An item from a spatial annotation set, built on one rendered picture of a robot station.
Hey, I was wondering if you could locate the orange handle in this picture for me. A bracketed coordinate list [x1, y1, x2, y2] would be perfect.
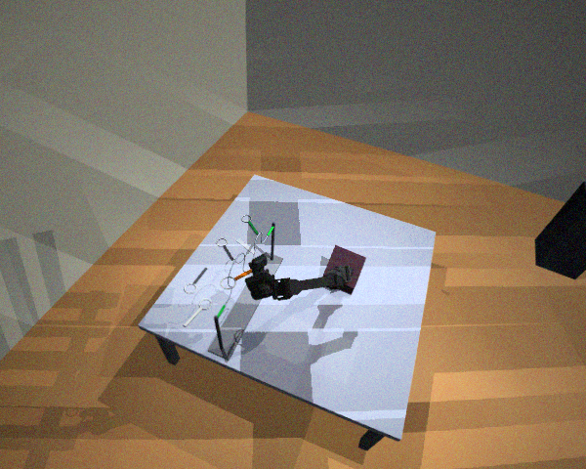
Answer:
[220, 269, 252, 290]

